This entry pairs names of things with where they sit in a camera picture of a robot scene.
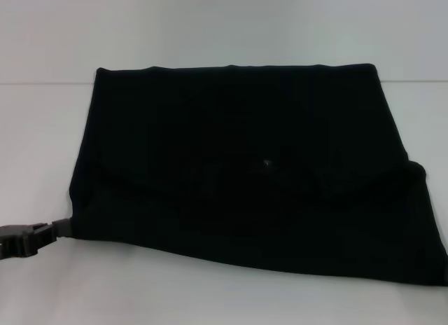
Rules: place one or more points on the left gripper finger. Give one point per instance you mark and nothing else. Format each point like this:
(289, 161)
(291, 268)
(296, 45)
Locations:
(63, 228)

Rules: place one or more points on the black shirt with FREE print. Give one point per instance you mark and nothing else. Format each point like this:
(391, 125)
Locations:
(245, 164)

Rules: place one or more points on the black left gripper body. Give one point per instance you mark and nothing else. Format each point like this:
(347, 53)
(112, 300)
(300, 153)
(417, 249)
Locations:
(21, 241)

